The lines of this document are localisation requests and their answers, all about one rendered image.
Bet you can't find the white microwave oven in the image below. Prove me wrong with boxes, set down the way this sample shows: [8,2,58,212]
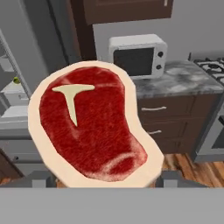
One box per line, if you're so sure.
[108,33,169,81]

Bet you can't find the raw red T-bone steak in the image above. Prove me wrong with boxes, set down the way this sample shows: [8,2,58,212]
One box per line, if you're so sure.
[27,59,165,189]

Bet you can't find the silver drawer handle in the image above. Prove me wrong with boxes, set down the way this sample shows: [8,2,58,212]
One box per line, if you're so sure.
[147,129,163,136]
[141,106,168,112]

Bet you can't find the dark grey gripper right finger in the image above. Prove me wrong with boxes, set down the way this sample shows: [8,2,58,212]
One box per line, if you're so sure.
[155,170,210,189]

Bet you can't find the grey fridge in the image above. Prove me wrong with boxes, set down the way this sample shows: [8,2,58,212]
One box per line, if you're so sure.
[0,0,77,178]

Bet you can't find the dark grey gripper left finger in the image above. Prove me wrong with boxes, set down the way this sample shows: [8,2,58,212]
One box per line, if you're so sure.
[0,171,57,189]

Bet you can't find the dark brown drawer front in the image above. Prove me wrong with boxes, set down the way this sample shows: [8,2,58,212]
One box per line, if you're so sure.
[136,95,196,121]
[141,120,188,142]

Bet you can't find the steel cooker with black hob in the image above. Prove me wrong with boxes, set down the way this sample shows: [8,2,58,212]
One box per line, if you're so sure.
[188,52,224,164]

